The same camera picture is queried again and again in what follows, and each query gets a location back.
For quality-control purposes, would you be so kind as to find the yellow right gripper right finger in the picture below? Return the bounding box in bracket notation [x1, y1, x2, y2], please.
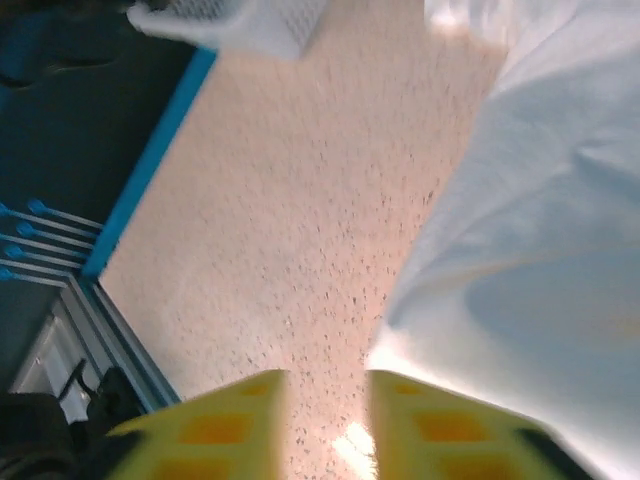
[367, 368, 596, 480]

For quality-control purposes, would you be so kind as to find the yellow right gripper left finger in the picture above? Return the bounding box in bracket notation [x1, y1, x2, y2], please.
[107, 368, 291, 480]

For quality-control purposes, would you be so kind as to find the white t-shirt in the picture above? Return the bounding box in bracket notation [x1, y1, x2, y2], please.
[367, 0, 640, 480]

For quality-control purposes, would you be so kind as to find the white perforated plastic basket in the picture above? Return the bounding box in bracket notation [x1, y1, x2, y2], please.
[127, 0, 326, 61]

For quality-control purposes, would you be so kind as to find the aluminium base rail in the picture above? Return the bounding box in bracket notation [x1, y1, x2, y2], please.
[9, 274, 181, 426]

